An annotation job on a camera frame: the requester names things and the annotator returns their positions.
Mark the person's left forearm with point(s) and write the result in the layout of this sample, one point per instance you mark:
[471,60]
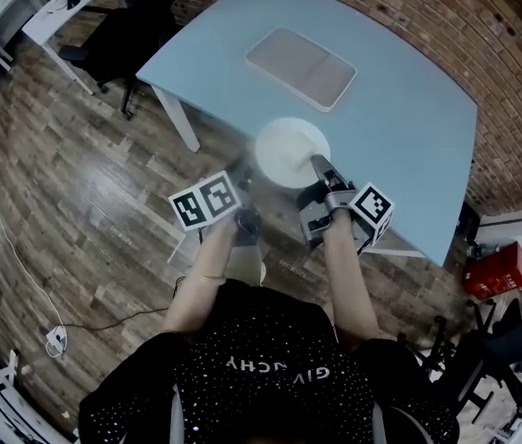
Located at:
[201,275]

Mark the person's beige trouser leg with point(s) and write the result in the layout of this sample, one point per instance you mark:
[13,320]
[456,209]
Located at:
[244,266]

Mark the red box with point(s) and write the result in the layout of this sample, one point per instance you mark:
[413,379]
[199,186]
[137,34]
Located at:
[497,271]

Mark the round white plate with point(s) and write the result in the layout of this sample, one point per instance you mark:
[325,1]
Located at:
[289,134]

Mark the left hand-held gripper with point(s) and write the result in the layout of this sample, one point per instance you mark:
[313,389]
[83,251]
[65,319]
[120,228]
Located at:
[203,201]

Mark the person's right forearm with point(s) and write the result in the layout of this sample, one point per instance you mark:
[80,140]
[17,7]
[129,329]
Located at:
[349,275]

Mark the white rectangular tray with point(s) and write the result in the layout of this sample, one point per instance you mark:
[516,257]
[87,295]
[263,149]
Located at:
[300,65]

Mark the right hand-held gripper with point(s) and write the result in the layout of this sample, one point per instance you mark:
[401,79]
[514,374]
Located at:
[372,206]

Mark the light blue table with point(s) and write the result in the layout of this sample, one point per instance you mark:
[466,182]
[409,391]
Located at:
[404,123]

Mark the thin wrist band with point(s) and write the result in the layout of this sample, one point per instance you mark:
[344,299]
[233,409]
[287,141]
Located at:
[212,277]

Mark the white narrow table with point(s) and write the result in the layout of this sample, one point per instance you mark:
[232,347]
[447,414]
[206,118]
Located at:
[53,16]

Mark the white power strip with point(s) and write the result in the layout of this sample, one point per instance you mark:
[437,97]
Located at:
[57,339]

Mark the person's black speckled shirt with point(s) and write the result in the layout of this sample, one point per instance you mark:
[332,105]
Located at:
[270,363]

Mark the black mesh office chair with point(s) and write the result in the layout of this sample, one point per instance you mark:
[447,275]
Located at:
[497,349]

